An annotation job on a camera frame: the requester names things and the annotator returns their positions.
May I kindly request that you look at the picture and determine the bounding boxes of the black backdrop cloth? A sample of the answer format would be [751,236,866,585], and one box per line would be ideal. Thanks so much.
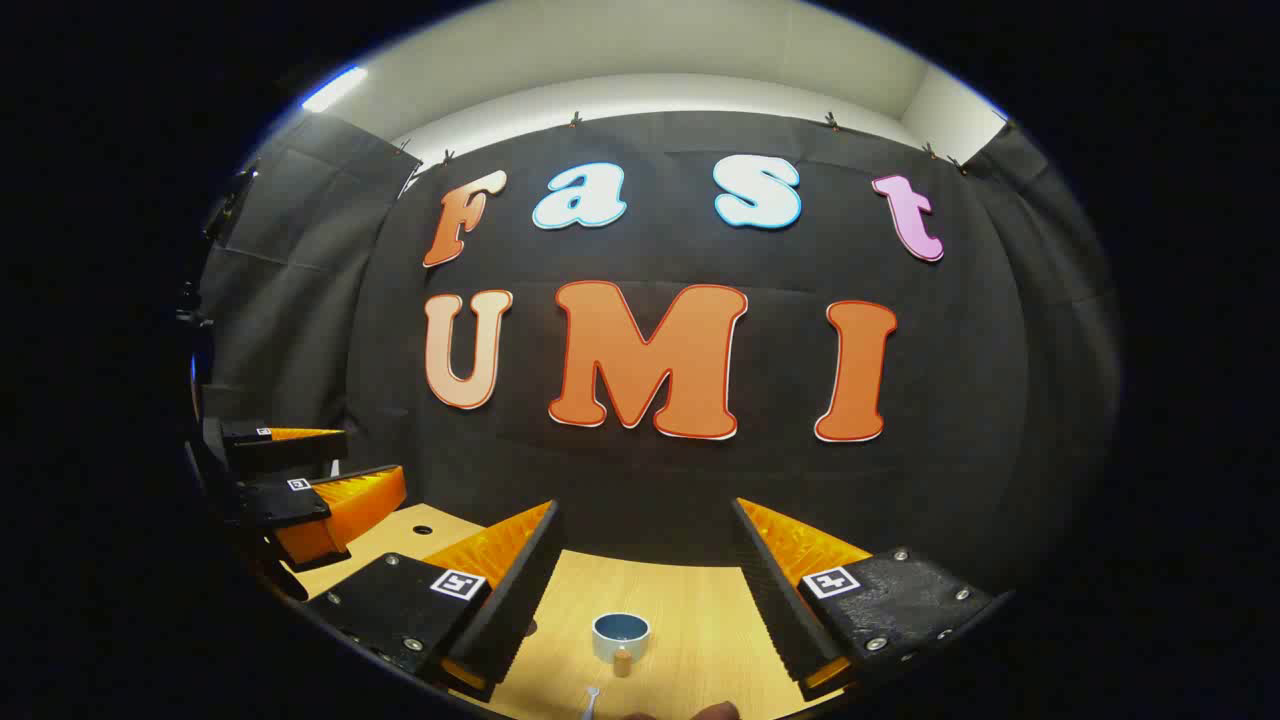
[195,108,1121,601]

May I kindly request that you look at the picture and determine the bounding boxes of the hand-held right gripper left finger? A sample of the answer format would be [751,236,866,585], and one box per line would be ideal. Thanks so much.
[303,498,566,703]

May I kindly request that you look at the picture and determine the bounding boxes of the pale green cup wooden handle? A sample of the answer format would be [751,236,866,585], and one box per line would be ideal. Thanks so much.
[591,612,652,679]

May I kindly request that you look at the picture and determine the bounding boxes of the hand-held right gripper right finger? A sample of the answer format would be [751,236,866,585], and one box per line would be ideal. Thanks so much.
[730,496,1013,703]

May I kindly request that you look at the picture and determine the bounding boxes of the wooden desktop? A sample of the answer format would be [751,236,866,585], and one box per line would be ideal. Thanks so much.
[285,503,851,720]

